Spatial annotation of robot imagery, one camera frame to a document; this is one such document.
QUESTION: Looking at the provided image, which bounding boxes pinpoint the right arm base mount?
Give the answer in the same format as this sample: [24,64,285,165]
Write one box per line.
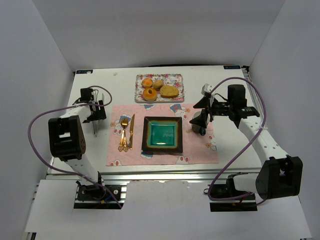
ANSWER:
[203,172,258,213]

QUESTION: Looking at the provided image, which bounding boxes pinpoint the teal square plate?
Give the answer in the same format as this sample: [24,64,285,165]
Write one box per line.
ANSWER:
[141,116,183,154]

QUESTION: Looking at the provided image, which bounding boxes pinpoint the round glazed bun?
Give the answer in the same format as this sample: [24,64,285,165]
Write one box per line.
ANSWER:
[141,78,154,88]

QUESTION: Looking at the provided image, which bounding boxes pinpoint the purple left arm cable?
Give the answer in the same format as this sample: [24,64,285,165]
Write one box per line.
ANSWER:
[27,85,124,210]

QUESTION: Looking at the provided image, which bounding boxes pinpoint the gold fork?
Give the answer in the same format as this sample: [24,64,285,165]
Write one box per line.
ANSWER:
[118,118,129,152]

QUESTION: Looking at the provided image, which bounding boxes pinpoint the pale ridged bun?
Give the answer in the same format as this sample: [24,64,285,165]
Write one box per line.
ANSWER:
[152,80,164,90]

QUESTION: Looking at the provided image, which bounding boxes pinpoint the gold knife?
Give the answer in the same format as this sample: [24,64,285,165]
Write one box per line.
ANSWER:
[128,114,135,150]

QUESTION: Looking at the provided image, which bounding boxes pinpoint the floral rectangular tray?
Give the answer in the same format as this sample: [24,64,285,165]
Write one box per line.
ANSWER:
[134,73,185,103]

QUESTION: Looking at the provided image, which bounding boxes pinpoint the brown bread slice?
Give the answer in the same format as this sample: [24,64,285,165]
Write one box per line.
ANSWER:
[160,85,179,98]

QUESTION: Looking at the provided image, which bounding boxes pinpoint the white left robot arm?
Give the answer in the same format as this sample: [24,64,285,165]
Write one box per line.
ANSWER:
[48,87,107,186]

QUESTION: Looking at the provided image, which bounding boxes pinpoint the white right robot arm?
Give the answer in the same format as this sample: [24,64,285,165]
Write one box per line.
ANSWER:
[190,84,303,201]

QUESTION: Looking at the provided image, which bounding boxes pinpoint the pink bunny placemat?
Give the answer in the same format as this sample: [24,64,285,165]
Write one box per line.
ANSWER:
[106,103,219,167]

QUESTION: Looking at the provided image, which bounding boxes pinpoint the ring donut bread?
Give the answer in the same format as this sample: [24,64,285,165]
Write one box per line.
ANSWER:
[142,87,158,102]

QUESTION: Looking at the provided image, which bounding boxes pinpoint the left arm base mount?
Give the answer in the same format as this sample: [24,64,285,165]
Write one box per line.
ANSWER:
[73,184,124,210]

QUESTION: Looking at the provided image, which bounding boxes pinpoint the steel serving tongs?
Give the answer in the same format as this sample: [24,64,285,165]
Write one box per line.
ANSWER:
[92,89,105,137]

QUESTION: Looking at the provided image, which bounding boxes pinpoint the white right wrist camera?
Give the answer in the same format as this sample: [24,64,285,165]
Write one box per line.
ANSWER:
[201,83,213,95]

